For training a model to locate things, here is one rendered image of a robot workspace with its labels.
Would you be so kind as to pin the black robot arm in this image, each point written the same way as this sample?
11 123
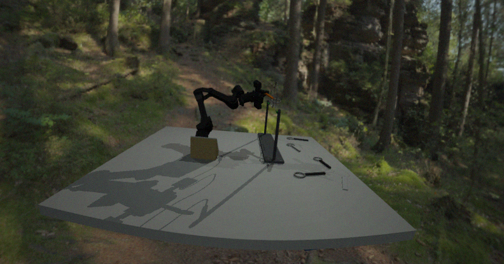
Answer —
206 126

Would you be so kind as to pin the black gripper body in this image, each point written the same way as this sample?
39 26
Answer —
257 86

